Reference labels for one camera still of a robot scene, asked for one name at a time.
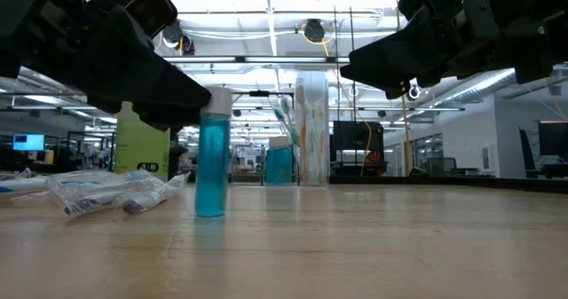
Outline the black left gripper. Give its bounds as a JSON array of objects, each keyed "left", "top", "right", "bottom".
[{"left": 0, "top": 0, "right": 212, "bottom": 114}]

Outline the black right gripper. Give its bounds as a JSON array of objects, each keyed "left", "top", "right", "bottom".
[{"left": 340, "top": 0, "right": 568, "bottom": 100}]

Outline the green disinfecting wipes canister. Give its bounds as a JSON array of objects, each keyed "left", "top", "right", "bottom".
[{"left": 114, "top": 101, "right": 172, "bottom": 181}]

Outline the black equipment cart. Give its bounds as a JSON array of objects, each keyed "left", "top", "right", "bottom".
[{"left": 330, "top": 120, "right": 386, "bottom": 177}]

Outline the clear plastic toothbrush holder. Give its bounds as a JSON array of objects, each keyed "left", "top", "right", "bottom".
[{"left": 229, "top": 141, "right": 330, "bottom": 187}]

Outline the grey mesh chair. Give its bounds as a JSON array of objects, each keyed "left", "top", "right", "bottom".
[{"left": 425, "top": 156, "right": 458, "bottom": 177}]

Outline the long ceiling light bar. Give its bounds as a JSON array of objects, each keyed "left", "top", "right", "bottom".
[{"left": 163, "top": 55, "right": 351, "bottom": 66}]

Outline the monitor with blue screen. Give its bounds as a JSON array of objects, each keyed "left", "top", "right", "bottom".
[{"left": 12, "top": 133, "right": 45, "bottom": 153}]

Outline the black monitor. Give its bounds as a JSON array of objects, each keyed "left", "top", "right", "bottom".
[{"left": 538, "top": 121, "right": 568, "bottom": 158}]

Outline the black ceiling cord reel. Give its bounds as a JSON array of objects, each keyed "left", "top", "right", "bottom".
[
  {"left": 160, "top": 20, "right": 196, "bottom": 57},
  {"left": 301, "top": 18, "right": 334, "bottom": 46}
]

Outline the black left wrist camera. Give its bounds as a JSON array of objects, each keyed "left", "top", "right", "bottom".
[{"left": 122, "top": 0, "right": 178, "bottom": 39}]

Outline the silver ceiling duct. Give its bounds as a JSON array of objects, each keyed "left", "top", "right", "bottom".
[{"left": 437, "top": 66, "right": 568, "bottom": 109}]

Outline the black aluminium table frame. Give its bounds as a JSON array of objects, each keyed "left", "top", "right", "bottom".
[{"left": 327, "top": 174, "right": 568, "bottom": 195}]

